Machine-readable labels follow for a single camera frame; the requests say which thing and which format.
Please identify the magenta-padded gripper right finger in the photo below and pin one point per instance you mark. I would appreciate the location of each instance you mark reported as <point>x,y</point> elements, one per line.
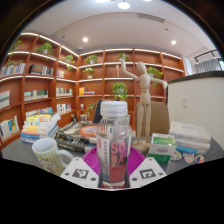
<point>148,172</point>

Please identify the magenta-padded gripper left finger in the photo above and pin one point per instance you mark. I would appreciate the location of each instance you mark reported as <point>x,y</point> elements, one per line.
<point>78,173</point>

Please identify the clear plastic drink bottle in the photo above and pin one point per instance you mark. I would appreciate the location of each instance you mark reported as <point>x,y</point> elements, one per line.
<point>113,150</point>

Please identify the small green white box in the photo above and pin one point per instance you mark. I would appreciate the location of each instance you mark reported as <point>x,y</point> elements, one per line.
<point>161,146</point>

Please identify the yellow striped white mug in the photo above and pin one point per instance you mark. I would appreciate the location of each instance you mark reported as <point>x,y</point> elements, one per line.
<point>50,156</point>

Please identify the small round badge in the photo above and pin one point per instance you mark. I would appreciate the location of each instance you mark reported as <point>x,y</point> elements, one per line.
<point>188,157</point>
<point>177,156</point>

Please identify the stack of dark books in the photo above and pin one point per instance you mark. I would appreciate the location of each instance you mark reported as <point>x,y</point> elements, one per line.
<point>78,133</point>

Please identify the orange blue round badge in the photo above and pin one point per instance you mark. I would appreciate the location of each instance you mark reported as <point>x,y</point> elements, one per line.
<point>199,159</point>

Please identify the tan chair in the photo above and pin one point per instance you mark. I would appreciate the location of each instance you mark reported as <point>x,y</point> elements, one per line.
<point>160,116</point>

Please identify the stack of colourful books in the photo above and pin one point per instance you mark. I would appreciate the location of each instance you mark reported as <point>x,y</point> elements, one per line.
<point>40,126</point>

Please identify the dark blue chair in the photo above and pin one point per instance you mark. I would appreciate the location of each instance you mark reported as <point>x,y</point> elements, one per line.
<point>97,113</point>

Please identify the wooden artist mannequin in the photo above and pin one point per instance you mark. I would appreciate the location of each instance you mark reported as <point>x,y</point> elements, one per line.
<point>144,100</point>

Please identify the white partition with dark top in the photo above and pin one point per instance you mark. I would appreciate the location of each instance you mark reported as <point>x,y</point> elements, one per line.
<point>200,106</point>

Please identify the wooden shelf unit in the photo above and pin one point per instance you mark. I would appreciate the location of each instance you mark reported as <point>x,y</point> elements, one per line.
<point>100,73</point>

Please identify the grey curtain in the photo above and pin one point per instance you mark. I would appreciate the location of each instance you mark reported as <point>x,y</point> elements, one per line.
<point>206,66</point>

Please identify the recessed ceiling light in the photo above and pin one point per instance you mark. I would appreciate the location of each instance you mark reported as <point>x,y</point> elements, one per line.
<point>85,39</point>
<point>173,42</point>

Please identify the ceiling air vent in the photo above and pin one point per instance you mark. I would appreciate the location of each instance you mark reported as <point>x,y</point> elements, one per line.
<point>151,18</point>

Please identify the ceiling lamp with round lights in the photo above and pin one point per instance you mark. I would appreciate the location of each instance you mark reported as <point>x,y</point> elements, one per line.
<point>123,5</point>

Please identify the white wall switch plate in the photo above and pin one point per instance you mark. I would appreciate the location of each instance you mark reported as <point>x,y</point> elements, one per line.
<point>184,102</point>

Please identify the dark curtain rail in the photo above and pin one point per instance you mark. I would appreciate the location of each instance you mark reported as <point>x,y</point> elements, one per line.
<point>205,53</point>

